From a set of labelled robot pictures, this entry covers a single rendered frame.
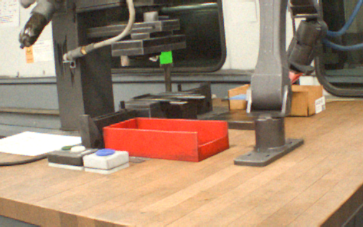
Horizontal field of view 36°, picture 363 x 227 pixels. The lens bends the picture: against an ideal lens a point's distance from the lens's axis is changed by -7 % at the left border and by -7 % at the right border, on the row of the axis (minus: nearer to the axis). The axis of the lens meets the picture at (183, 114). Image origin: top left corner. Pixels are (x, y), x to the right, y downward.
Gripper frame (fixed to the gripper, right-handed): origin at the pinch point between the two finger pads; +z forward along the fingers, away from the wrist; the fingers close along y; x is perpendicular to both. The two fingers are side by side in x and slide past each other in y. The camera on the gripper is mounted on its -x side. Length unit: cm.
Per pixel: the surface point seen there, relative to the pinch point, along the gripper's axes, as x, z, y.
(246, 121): 12.3, 7.7, 1.3
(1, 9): -61, 56, 179
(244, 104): -5.9, 11.2, 10.4
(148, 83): -49, 41, 67
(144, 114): 26.3, 14.3, 20.8
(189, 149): 43.1, 6.4, -1.0
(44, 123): -57, 94, 121
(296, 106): -5.2, 3.5, -4.0
